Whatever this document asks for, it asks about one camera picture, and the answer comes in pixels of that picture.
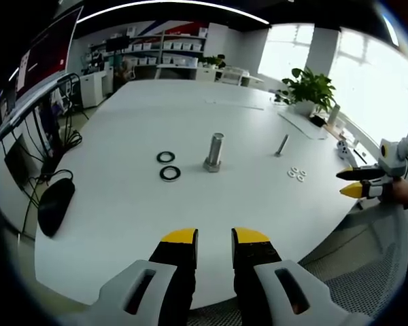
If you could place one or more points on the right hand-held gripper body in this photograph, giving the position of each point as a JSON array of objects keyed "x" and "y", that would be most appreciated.
[{"x": 392, "y": 158}]

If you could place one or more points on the white storage shelf with bins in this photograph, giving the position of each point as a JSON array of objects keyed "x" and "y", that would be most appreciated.
[{"x": 163, "y": 47}]

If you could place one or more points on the white cylindrical bottle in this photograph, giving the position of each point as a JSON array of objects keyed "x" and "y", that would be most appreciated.
[{"x": 333, "y": 113}]

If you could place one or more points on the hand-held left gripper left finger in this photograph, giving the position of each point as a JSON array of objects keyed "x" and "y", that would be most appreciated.
[{"x": 163, "y": 271}]

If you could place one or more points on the large threaded stud bolt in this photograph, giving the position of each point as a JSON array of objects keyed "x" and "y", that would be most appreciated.
[{"x": 215, "y": 153}]

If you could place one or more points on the thin threaded bolt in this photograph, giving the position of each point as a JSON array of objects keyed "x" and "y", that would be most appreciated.
[{"x": 281, "y": 145}]

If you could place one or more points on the white cabinet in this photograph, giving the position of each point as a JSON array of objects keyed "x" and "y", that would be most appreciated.
[{"x": 93, "y": 88}]

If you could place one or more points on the green potted plant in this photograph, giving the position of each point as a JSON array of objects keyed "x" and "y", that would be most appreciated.
[{"x": 309, "y": 90}]

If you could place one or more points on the white game controller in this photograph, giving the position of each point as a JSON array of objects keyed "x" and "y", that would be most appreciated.
[{"x": 343, "y": 149}]

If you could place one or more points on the dark monitor screen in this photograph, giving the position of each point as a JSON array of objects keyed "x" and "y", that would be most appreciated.
[{"x": 44, "y": 54}]

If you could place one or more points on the white paper sheet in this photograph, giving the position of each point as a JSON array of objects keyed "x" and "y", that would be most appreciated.
[{"x": 304, "y": 125}]

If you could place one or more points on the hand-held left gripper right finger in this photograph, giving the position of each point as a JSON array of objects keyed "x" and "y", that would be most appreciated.
[{"x": 258, "y": 271}]

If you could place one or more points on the black computer mouse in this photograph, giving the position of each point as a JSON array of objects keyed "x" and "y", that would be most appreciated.
[{"x": 56, "y": 207}]

